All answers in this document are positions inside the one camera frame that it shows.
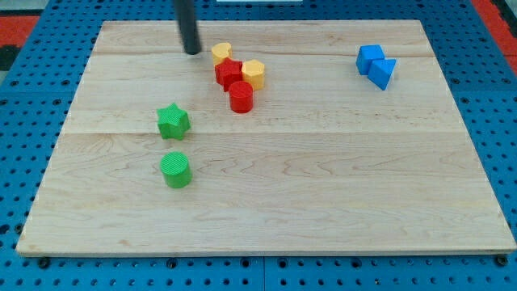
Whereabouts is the green cylinder block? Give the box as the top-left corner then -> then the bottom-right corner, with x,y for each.
160,151 -> 192,188

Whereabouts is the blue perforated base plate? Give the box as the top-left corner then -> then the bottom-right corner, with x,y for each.
1,1 -> 516,290

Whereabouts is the red star block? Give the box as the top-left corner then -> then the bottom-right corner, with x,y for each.
214,58 -> 242,91

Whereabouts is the blue cube block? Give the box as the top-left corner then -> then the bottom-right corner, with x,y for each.
355,44 -> 385,75

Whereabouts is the light wooden board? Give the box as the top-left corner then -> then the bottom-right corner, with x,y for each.
17,20 -> 516,257

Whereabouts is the yellow heart block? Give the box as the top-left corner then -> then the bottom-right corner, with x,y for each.
211,42 -> 233,66

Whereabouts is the yellow hexagon block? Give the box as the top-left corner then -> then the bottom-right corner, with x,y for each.
242,59 -> 265,91

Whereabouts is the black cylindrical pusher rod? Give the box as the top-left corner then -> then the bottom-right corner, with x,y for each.
173,0 -> 202,55

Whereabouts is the red cylinder block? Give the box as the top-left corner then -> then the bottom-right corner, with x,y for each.
229,81 -> 254,113

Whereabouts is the blue triangular prism block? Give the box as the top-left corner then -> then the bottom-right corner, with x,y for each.
368,59 -> 397,91

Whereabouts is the green star block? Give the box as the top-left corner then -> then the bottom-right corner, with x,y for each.
157,103 -> 191,140

